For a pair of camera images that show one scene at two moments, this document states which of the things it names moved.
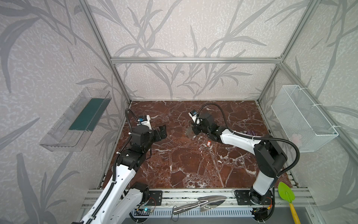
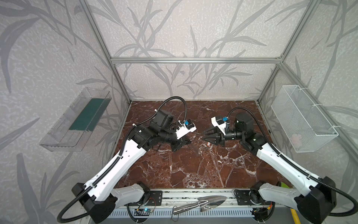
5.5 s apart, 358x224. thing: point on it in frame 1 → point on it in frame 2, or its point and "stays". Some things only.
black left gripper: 159,133 → 177,140
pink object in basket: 297,139 stays
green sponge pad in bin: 91,114 stays
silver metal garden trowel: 205,203 stays
